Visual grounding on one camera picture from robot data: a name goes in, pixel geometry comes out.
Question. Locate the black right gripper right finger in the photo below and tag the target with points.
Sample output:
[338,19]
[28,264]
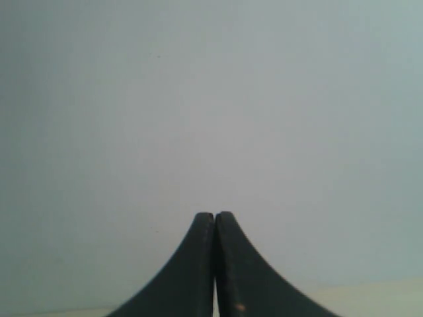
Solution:
[247,285]

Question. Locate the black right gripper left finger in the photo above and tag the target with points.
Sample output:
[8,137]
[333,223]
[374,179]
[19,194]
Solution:
[184,286]

